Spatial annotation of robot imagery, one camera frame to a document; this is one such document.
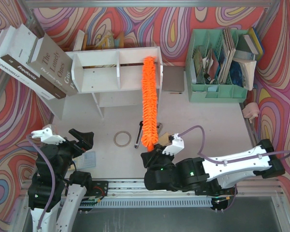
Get white black utility knife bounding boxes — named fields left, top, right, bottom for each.
left=134, top=121, right=143, bottom=149

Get orange microfiber duster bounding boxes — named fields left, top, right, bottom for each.
left=141, top=57, right=158, bottom=151

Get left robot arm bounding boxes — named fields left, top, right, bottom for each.
left=26, top=125, right=94, bottom=232

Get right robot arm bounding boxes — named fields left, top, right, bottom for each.
left=141, top=139, right=285, bottom=196

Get white wooden bookshelf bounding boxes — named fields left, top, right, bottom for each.
left=43, top=46, right=164, bottom=121

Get yellow blue calculator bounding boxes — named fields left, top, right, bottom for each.
left=73, top=151, right=96, bottom=169

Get yellow sticky note pad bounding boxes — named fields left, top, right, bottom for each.
left=158, top=132, right=173, bottom=146

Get masking tape roll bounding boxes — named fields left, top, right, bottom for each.
left=113, top=130, right=131, bottom=147

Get brown Lonely Ones book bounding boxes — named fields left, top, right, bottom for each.
left=29, top=34, right=78, bottom=96

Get books behind shelf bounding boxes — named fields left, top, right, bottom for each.
left=68, top=30, right=124, bottom=51

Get green desk organizer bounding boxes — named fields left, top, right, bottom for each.
left=186, top=28, right=247, bottom=103

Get pink pig figurine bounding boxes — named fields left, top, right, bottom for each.
left=242, top=102, right=260, bottom=123

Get white brown Fredonia book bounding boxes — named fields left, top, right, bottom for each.
left=0, top=24, right=66, bottom=100

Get open white paperback book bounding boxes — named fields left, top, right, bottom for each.
left=233, top=58, right=257, bottom=91

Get grey blue yellow books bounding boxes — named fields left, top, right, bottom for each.
left=235, top=27, right=264, bottom=62

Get white camera on left wrist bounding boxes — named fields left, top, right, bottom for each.
left=31, top=124, right=66, bottom=145

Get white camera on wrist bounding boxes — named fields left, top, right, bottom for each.
left=31, top=124, right=66, bottom=145
left=162, top=133, right=184, bottom=156

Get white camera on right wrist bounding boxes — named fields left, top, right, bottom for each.
left=162, top=133, right=184, bottom=156

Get aluminium rail with mounts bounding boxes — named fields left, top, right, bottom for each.
left=21, top=177, right=283, bottom=199

